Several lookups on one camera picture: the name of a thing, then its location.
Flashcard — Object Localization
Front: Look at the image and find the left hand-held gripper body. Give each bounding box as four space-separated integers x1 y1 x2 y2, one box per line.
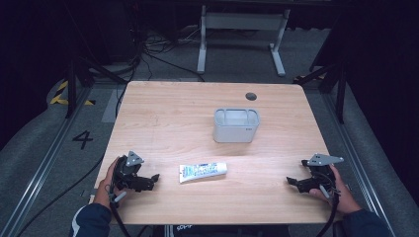
112 150 148 199

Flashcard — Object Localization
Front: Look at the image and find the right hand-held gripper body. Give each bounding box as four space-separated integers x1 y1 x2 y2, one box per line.
300 153 345 198

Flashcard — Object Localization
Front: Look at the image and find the person's left hand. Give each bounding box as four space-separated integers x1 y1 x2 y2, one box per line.
93 157 126 210

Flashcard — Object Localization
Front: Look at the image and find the person's right hand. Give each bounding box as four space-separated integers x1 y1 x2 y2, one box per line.
308 163 363 215

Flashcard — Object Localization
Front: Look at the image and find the white toothpaste tube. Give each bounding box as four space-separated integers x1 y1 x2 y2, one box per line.
178 161 228 185

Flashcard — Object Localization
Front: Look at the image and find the white plastic container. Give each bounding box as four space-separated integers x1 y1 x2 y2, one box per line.
211 108 261 144

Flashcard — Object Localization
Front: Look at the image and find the black tripod stand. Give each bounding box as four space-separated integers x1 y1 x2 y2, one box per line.
64 53 128 119
293 60 348 125

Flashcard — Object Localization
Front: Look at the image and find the yellow black floor tape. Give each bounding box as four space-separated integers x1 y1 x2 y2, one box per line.
48 80 97 107

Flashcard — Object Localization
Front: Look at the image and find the metal floor rail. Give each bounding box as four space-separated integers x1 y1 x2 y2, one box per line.
319 92 398 237
0 86 94 237

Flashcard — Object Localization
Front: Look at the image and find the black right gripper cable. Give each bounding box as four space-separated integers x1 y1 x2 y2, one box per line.
315 193 341 237

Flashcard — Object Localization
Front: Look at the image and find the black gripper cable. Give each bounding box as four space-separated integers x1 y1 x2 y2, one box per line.
110 199 133 237
315 193 341 237

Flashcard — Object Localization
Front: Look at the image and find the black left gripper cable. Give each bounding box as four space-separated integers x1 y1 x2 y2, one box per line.
110 199 133 237

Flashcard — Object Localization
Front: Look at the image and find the black floor cable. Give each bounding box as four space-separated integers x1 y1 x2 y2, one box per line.
15 153 107 237

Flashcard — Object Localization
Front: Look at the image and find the bundle of floor cables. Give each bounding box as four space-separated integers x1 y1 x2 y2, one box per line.
113 28 207 119

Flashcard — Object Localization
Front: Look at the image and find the white metal desk frame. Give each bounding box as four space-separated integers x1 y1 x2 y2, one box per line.
196 4 292 78

